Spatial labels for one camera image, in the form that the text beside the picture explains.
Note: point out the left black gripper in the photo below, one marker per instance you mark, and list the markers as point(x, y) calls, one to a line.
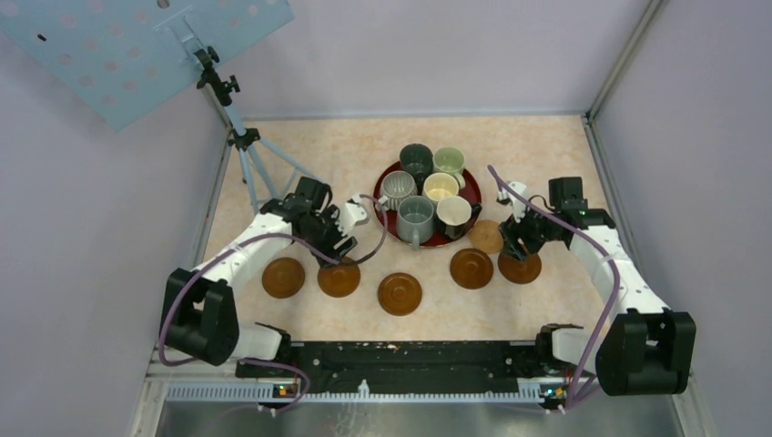
point(328, 251)

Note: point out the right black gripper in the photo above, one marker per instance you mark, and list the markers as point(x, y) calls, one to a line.
point(512, 231)

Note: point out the brown wooden coaster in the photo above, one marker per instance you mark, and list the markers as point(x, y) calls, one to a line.
point(283, 278)
point(339, 281)
point(400, 294)
point(471, 269)
point(520, 271)

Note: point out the light woven coaster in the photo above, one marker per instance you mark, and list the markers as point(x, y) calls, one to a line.
point(486, 236)

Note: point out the striped white grey cup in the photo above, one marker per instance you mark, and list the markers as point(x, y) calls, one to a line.
point(395, 188)

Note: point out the black cup white inside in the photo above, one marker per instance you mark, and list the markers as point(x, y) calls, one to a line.
point(454, 216)

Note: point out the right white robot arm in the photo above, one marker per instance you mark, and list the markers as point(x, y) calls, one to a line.
point(639, 346)

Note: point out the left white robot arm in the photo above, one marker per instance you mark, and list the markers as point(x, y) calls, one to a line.
point(200, 318)

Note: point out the dark green cup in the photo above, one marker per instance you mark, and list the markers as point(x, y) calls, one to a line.
point(416, 159)

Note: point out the light green cup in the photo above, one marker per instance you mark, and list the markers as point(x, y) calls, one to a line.
point(451, 161)

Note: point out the grey blue mug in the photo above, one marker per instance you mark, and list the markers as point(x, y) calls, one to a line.
point(415, 221)

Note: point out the cream yellow mug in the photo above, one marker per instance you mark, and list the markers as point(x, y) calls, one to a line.
point(439, 186)

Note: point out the light blue tripod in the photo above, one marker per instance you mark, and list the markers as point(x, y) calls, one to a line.
point(243, 138)

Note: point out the blue perforated board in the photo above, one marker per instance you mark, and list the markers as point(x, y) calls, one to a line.
point(125, 58)

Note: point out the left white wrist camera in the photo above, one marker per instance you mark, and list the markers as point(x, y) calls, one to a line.
point(352, 213)

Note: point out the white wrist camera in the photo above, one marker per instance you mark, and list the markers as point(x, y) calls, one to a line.
point(352, 213)
point(513, 198)

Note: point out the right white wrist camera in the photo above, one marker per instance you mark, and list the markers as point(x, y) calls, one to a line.
point(513, 198)

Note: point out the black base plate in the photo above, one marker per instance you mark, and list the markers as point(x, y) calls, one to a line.
point(412, 367)

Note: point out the aluminium frame rail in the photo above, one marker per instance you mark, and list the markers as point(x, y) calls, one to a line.
point(199, 400)

